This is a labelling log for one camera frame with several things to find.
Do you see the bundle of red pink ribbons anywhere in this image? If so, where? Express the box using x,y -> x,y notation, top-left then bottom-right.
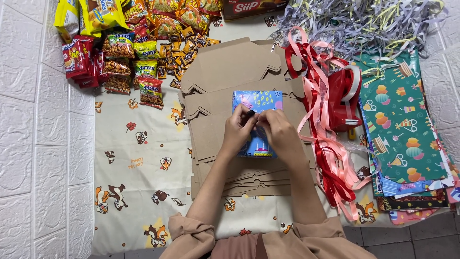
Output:
285,26 -> 375,221

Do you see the yellow snack packet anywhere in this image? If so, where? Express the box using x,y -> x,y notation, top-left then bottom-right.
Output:
78,0 -> 130,38
53,0 -> 80,44

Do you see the green party wrapping paper sheet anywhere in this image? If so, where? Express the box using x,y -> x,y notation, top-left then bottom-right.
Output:
354,50 -> 448,184

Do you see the pile of small gold wafer packets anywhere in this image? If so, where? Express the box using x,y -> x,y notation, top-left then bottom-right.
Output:
157,26 -> 221,90

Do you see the person's left hand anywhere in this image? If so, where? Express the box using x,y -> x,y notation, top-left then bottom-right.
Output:
220,106 -> 259,157

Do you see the heap of shredded paper strips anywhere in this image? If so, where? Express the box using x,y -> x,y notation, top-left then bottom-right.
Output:
270,0 -> 449,62

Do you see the stack of flat cardboard boxes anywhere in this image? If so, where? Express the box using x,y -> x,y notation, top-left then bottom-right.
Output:
179,37 -> 317,200

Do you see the person's brown clothing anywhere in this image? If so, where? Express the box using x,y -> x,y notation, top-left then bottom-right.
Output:
160,212 -> 378,259

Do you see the red green peanut packet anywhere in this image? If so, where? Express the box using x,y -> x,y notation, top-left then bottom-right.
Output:
139,77 -> 164,110

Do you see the green yellow peanut packet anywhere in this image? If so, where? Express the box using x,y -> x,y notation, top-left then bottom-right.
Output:
133,41 -> 159,61
133,60 -> 159,90

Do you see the pile of orange snack packets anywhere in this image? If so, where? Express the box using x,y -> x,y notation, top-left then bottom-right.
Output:
122,0 -> 223,43

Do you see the blue gift box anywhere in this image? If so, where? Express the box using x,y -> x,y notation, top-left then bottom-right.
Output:
232,90 -> 284,159

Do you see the stack of red biscuit packets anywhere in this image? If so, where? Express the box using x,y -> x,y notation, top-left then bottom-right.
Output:
62,35 -> 106,89

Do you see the person's right hand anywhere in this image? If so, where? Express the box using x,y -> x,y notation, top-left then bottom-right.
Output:
256,109 -> 308,167

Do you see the brown biscuit box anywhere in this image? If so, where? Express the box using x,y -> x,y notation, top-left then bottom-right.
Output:
222,0 -> 290,21

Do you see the cream cartoon printed cloth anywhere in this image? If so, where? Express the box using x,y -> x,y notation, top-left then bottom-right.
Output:
92,14 -> 396,256

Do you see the stack of wrapping paper sheets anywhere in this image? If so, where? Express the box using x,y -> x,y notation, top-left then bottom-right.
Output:
359,99 -> 460,226

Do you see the clear coated peanut packet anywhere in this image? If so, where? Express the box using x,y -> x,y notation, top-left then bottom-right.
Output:
103,58 -> 131,76
102,30 -> 136,59
104,75 -> 132,95

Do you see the red tape dispenser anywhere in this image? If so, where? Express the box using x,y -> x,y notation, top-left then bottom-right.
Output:
326,65 -> 363,132

